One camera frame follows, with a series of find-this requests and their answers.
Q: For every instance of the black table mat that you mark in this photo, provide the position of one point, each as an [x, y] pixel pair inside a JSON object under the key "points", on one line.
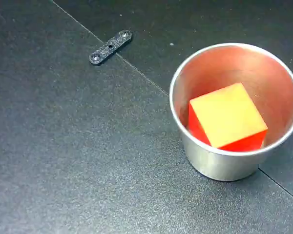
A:
{"points": [[63, 146]]}

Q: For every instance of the black screwed joining plate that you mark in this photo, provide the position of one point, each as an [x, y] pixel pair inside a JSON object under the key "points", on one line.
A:
{"points": [[110, 47]]}

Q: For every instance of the red cube block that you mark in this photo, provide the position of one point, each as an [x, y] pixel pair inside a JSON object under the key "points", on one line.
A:
{"points": [[227, 117]]}

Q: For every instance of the stainless steel cup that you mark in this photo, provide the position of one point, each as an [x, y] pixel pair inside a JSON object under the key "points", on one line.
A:
{"points": [[210, 163]]}

